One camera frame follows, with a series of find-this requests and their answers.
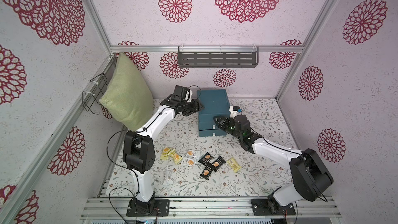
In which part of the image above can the white cookie packet lower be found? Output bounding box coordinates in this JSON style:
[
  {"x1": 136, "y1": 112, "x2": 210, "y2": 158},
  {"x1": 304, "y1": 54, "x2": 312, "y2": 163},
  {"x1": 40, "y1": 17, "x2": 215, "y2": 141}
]
[{"x1": 180, "y1": 157, "x2": 197, "y2": 167}]

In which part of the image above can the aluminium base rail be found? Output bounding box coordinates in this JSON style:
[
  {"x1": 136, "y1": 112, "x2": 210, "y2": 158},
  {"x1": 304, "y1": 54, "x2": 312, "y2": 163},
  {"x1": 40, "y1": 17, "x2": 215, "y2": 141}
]
[{"x1": 80, "y1": 197, "x2": 342, "y2": 220}]

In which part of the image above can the white cookie packet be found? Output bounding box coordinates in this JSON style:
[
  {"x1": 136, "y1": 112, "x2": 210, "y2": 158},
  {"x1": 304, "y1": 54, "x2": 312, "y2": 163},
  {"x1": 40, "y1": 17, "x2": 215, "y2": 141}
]
[
  {"x1": 186, "y1": 149, "x2": 201, "y2": 160},
  {"x1": 180, "y1": 157, "x2": 197, "y2": 167}
]

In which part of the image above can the black wire rack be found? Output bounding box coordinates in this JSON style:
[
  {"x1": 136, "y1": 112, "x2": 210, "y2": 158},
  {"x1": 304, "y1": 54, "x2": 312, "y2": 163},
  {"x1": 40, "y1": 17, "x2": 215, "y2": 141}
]
[{"x1": 81, "y1": 73, "x2": 108, "y2": 115}]

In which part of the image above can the yellow cookie packet right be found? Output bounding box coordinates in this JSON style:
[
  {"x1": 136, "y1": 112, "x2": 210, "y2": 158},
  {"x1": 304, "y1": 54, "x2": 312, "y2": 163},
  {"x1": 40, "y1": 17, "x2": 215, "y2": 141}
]
[{"x1": 227, "y1": 157, "x2": 242, "y2": 173}]

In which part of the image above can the grey wall shelf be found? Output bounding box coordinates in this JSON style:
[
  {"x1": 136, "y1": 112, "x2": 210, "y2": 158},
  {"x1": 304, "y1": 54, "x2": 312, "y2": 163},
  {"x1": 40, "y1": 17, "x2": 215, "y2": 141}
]
[{"x1": 177, "y1": 46, "x2": 259, "y2": 68}]

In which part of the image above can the yellow cookie packet left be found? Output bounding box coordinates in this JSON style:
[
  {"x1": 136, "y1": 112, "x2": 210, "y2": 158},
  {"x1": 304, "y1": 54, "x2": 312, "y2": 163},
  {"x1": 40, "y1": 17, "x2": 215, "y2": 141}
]
[{"x1": 160, "y1": 147, "x2": 173, "y2": 160}]

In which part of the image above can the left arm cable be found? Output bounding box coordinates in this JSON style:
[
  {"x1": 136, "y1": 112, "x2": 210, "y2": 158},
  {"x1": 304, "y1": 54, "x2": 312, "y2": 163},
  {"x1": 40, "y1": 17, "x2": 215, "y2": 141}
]
[{"x1": 106, "y1": 84, "x2": 203, "y2": 224}]

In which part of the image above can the yellow cookie packet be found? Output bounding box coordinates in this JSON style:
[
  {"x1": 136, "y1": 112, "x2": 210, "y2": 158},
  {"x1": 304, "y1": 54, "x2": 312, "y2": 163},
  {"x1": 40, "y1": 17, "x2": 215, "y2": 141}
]
[
  {"x1": 227, "y1": 157, "x2": 242, "y2": 173},
  {"x1": 160, "y1": 147, "x2": 173, "y2": 160},
  {"x1": 170, "y1": 152, "x2": 183, "y2": 165}
]

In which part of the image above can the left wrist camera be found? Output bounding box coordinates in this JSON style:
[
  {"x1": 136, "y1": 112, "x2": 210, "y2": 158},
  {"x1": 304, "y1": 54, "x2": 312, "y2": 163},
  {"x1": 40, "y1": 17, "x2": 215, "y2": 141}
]
[{"x1": 172, "y1": 85, "x2": 192, "y2": 102}]

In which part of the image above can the green pillow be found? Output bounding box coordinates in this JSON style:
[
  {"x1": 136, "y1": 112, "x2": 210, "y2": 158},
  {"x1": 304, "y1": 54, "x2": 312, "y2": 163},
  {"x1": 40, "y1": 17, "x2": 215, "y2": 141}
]
[{"x1": 99, "y1": 52, "x2": 153, "y2": 131}]

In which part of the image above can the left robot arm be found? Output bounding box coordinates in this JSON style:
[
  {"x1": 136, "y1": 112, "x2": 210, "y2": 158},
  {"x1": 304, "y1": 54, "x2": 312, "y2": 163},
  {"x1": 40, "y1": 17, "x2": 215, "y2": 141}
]
[{"x1": 122, "y1": 99, "x2": 204, "y2": 217}]

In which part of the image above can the black cookie packet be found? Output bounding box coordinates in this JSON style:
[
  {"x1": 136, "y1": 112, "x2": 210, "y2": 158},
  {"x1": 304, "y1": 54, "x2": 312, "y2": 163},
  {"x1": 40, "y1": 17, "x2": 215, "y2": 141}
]
[
  {"x1": 210, "y1": 156, "x2": 226, "y2": 172},
  {"x1": 198, "y1": 152, "x2": 214, "y2": 166},
  {"x1": 200, "y1": 165, "x2": 214, "y2": 180}
]

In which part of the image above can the teal drawer cabinet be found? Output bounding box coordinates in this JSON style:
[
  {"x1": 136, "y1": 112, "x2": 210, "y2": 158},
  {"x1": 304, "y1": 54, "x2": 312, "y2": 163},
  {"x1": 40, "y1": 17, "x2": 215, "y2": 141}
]
[{"x1": 198, "y1": 89, "x2": 230, "y2": 137}]

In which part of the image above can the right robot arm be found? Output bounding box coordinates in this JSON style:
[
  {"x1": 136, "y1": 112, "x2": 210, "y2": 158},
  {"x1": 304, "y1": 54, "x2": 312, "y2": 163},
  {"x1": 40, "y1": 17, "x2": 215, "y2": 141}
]
[{"x1": 214, "y1": 115, "x2": 334, "y2": 215}]

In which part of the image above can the white cookie packet upper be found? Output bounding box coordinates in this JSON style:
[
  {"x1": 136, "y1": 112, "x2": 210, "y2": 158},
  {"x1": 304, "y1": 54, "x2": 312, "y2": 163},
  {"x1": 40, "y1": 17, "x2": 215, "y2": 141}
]
[{"x1": 186, "y1": 149, "x2": 201, "y2": 160}]

